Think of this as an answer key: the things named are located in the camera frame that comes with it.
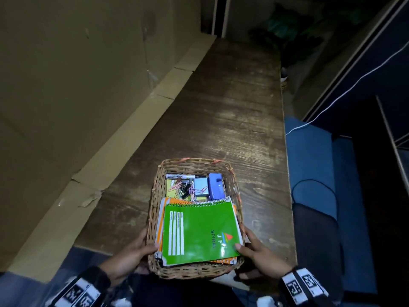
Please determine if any person's right hand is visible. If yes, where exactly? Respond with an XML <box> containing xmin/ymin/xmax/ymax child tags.
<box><xmin>235</xmin><ymin>227</ymin><xmax>294</xmax><ymax>280</ymax></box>

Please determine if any person's left hand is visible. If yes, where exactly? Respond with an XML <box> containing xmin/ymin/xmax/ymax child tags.
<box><xmin>99</xmin><ymin>227</ymin><xmax>160</xmax><ymax>287</ymax></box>

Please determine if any woven wicker basket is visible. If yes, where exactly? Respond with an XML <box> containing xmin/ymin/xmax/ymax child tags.
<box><xmin>146</xmin><ymin>158</ymin><xmax>246</xmax><ymax>280</ymax></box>

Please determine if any orange spiral notebook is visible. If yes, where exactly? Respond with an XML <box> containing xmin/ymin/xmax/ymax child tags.
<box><xmin>155</xmin><ymin>197</ymin><xmax>239</xmax><ymax>266</ymax></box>

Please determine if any green spiral notebook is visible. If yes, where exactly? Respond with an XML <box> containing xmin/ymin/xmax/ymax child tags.
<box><xmin>161</xmin><ymin>200</ymin><xmax>245</xmax><ymax>266</ymax></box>

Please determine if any yellow sticky note pad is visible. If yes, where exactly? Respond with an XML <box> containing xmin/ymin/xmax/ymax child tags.
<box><xmin>166</xmin><ymin>178</ymin><xmax>183</xmax><ymax>198</ymax></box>

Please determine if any blue stapler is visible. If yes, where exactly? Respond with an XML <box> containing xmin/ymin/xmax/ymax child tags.
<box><xmin>208</xmin><ymin>173</ymin><xmax>224</xmax><ymax>201</ymax></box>

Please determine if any pile of coloured paper clips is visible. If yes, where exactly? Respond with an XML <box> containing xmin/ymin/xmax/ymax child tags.
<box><xmin>168</xmin><ymin>180</ymin><xmax>208</xmax><ymax>199</ymax></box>

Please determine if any right wristband with marker tags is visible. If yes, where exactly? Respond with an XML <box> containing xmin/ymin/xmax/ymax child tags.
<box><xmin>277</xmin><ymin>266</ymin><xmax>330</xmax><ymax>307</ymax></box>

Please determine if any wristband with marker tags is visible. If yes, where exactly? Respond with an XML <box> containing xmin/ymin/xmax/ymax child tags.
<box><xmin>277</xmin><ymin>266</ymin><xmax>330</xmax><ymax>307</ymax></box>
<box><xmin>47</xmin><ymin>266</ymin><xmax>111</xmax><ymax>307</ymax></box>

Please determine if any person's right leg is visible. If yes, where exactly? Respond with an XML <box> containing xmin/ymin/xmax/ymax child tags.
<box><xmin>292</xmin><ymin>203</ymin><xmax>345</xmax><ymax>302</ymax></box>

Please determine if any grey small box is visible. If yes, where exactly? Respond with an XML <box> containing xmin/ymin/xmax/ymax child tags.
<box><xmin>194</xmin><ymin>178</ymin><xmax>210</xmax><ymax>196</ymax></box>

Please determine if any left wristband with marker tags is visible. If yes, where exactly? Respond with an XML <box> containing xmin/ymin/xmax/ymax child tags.
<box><xmin>47</xmin><ymin>266</ymin><xmax>111</xmax><ymax>307</ymax></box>

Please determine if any blue seat cushion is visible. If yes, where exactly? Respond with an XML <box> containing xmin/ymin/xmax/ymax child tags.
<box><xmin>284</xmin><ymin>116</ymin><xmax>378</xmax><ymax>295</ymax></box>

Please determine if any large cardboard sheet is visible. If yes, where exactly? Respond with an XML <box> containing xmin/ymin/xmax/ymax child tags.
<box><xmin>0</xmin><ymin>0</ymin><xmax>218</xmax><ymax>284</ymax></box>

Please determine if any dark green bag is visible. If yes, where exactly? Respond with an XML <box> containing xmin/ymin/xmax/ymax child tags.
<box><xmin>249</xmin><ymin>3</ymin><xmax>325</xmax><ymax>66</ymax></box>

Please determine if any dark cabinet with pale trim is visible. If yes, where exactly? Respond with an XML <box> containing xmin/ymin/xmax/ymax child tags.
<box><xmin>302</xmin><ymin>0</ymin><xmax>409</xmax><ymax>195</ymax></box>

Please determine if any black cable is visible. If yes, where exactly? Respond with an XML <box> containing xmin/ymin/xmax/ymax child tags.
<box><xmin>291</xmin><ymin>179</ymin><xmax>339</xmax><ymax>221</ymax></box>

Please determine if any white cable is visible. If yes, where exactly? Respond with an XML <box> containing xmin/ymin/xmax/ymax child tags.
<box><xmin>285</xmin><ymin>40</ymin><xmax>409</xmax><ymax>136</ymax></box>

